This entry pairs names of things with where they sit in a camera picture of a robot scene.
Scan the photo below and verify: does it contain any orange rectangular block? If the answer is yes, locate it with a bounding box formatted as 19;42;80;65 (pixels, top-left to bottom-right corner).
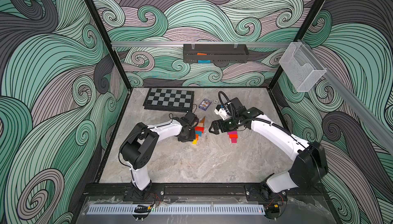
229;134;238;139

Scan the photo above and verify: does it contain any red rectangular block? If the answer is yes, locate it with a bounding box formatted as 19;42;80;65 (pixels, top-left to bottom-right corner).
195;126;204;133

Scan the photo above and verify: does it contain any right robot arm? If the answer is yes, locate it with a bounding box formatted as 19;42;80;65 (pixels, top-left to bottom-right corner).
209;91;329;199

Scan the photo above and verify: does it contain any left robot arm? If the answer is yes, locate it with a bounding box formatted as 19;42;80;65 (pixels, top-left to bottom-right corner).
119;117;199;192

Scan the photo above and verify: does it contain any blue playing card box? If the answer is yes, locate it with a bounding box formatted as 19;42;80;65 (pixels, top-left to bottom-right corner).
198;99;212;111

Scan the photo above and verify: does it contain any black grey chessboard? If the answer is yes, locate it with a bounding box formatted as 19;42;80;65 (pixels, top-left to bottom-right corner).
143;88;194;112

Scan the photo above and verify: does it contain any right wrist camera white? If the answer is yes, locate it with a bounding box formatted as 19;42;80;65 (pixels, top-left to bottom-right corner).
214;91;246;120

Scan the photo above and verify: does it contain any black wall tray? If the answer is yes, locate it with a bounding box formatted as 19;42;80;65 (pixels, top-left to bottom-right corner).
183;44;249;67

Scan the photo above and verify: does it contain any clear plastic wall box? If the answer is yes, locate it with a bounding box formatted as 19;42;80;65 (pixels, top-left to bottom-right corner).
279;42;326;93

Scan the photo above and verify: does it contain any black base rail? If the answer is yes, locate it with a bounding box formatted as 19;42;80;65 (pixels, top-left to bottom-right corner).
82;183;326;203

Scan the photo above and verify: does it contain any aluminium back rail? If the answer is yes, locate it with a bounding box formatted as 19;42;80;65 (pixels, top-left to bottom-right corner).
111;41;291;48

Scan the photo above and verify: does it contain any aluminium rail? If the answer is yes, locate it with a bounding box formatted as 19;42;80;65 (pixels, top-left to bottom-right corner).
298;40;393;154
111;41;291;48

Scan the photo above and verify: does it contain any white slotted cable duct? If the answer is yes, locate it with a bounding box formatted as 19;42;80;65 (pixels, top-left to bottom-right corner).
87;204;265;215

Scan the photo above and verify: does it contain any aluminium right rail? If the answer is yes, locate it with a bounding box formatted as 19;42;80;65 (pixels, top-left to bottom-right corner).
298;40;393;154

